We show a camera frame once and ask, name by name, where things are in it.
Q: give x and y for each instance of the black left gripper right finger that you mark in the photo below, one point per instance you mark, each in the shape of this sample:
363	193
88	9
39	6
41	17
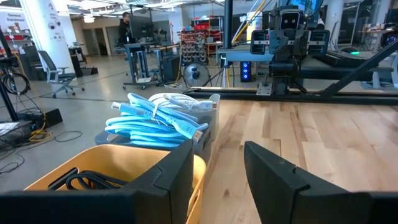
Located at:
280	193

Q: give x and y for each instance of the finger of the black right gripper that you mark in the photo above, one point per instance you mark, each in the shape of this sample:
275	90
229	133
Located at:
318	42
258	42

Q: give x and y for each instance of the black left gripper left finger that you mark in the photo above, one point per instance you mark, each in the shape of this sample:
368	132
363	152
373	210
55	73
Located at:
155	199

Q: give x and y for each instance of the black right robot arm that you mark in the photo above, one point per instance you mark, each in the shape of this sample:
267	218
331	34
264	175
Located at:
326	68

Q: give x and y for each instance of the computer tower blue light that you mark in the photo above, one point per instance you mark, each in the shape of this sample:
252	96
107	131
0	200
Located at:
245	71

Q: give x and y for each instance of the orange plastic bin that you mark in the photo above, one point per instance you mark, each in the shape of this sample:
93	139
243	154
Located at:
109	158

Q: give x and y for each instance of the red parts rack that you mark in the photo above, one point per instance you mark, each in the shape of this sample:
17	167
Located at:
192	46

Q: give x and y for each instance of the round floor fan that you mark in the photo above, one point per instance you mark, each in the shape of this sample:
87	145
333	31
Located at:
196	74

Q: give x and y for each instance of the dark grey plastic bin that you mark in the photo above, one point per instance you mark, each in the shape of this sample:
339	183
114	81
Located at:
205	146

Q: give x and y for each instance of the light grey plastic bin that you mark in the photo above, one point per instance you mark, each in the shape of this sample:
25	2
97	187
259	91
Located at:
208	119

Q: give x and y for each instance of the black computer monitor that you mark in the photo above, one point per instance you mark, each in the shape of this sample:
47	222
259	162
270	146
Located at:
141	26

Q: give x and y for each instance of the grey standing desk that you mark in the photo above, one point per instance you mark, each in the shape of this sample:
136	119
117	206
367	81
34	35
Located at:
136	62

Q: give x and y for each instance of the black floor power box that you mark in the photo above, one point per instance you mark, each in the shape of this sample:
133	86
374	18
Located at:
49	116

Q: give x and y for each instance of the person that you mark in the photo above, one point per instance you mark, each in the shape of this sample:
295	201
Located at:
124	28

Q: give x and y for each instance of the grey office chair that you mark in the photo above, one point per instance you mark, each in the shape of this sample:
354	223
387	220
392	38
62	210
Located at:
49	68

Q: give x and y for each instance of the white building pillar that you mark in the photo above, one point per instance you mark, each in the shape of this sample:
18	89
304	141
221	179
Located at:
46	31

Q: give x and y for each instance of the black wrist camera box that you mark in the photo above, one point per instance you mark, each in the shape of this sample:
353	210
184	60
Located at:
289	20

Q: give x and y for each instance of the black aluminium table frame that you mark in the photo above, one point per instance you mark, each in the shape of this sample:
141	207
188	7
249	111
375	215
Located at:
311	98

